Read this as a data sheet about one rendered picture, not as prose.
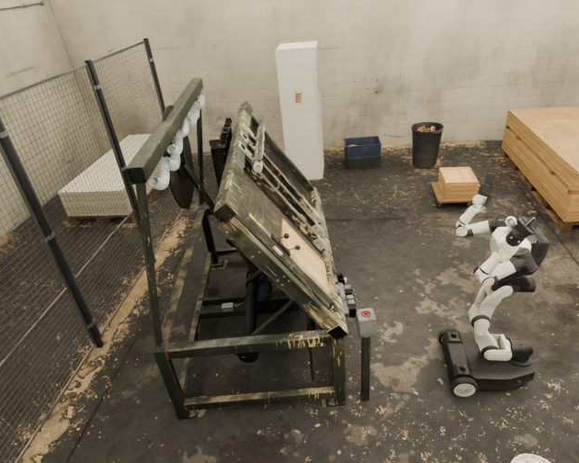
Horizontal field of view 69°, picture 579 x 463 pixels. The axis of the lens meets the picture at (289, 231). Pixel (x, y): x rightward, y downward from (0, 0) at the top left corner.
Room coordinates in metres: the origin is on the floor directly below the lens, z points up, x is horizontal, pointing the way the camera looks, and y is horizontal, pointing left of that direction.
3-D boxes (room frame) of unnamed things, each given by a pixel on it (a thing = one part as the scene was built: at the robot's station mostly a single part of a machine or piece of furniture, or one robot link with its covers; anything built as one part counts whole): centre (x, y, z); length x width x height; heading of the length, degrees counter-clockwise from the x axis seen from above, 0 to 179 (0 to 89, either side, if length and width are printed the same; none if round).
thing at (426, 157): (6.55, -2.42, 0.33); 0.52 x 0.51 x 0.65; 170
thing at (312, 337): (3.22, 0.35, 0.41); 2.20 x 1.38 x 0.83; 179
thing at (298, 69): (6.70, -0.41, 1.03); 0.61 x 0.58 x 2.05; 170
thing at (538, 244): (2.30, -1.55, 1.23); 0.34 x 0.30 x 0.36; 170
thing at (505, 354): (2.29, -1.56, 0.28); 0.21 x 0.20 x 0.13; 80
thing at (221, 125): (3.97, 0.55, 1.38); 0.70 x 0.15 x 0.85; 179
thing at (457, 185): (5.25, -2.38, 0.20); 0.61 x 0.53 x 0.40; 170
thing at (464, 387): (2.08, -1.24, 0.10); 0.20 x 0.05 x 0.20; 80
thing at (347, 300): (2.60, -0.42, 0.69); 0.50 x 0.14 x 0.24; 179
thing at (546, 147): (5.27, -4.02, 0.39); 2.46 x 1.05 x 0.78; 170
